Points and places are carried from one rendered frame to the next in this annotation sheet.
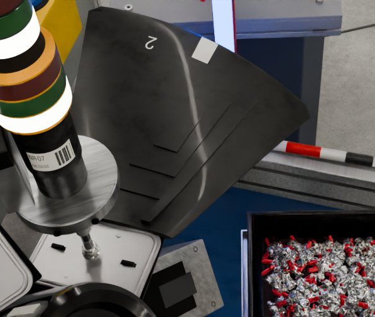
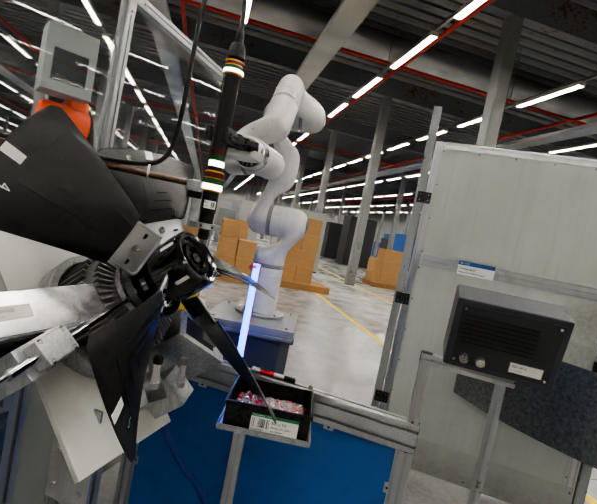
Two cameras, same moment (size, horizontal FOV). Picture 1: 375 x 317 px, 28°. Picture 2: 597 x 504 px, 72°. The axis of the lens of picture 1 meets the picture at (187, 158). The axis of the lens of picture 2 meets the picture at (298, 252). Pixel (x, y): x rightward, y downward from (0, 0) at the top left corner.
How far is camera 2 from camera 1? 0.74 m
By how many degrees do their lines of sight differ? 51
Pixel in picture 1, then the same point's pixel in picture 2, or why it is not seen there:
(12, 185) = (195, 208)
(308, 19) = (280, 332)
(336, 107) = not seen: hidden behind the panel
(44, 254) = not seen: hidden behind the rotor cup
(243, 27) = (255, 329)
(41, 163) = (206, 204)
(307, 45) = (277, 360)
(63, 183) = (207, 216)
